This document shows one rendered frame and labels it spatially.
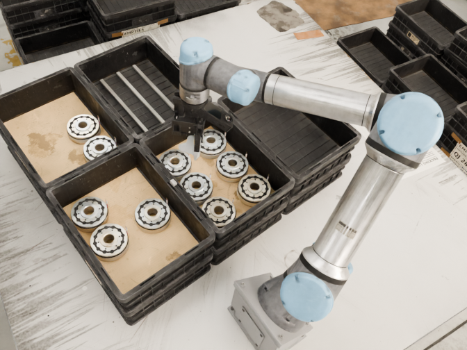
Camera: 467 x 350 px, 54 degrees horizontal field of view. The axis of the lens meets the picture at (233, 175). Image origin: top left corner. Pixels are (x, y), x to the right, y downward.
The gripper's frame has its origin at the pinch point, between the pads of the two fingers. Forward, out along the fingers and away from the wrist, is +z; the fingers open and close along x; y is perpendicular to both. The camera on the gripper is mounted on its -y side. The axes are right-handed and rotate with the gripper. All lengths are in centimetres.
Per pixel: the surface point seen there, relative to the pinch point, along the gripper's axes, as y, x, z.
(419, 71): -106, -125, 55
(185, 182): 3.6, 1.7, 14.1
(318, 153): -38.5, -19.3, 16.1
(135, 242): 14.4, 21.8, 18.5
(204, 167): -1.3, -7.2, 16.8
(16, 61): 128, -131, 93
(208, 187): -3.6, 2.3, 14.5
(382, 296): -61, 22, 31
